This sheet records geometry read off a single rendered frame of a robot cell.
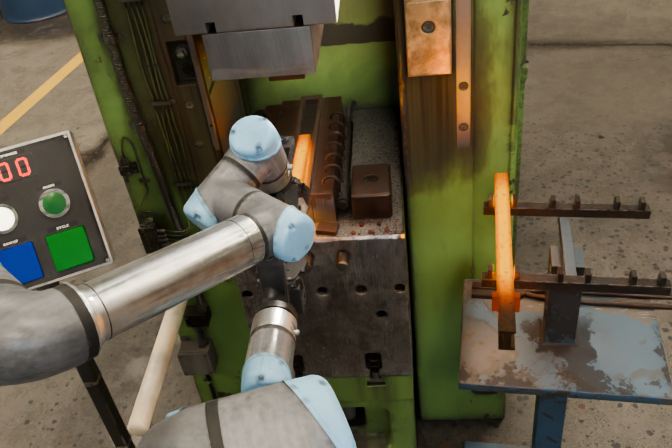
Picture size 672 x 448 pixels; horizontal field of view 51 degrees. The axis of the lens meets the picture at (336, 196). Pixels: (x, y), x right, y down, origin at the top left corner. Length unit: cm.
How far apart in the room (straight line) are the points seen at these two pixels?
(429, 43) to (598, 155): 205
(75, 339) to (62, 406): 179
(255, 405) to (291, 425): 5
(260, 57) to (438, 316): 92
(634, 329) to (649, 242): 138
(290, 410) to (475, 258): 110
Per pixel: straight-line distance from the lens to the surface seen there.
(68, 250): 150
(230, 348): 208
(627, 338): 158
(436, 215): 171
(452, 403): 222
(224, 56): 135
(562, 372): 150
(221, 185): 109
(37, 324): 85
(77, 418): 258
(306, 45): 132
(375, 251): 151
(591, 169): 331
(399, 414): 194
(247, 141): 110
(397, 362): 176
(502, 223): 139
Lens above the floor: 186
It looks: 36 degrees down
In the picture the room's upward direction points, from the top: 8 degrees counter-clockwise
